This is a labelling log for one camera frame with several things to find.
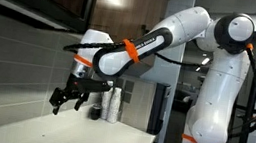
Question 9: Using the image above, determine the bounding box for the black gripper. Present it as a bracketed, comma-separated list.
[49, 74, 112, 115]

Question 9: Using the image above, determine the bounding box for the short paper cup stack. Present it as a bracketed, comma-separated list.
[107, 87, 122, 124]

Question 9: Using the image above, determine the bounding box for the brown wooden cabinet door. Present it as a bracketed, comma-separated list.
[90, 0, 167, 42]

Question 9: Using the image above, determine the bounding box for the tall paper cup stack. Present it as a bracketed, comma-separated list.
[100, 88, 113, 120]

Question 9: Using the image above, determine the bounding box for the black tumbler cup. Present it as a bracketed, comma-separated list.
[90, 104, 102, 120]

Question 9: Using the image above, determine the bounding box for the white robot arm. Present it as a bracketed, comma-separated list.
[49, 6, 255, 143]

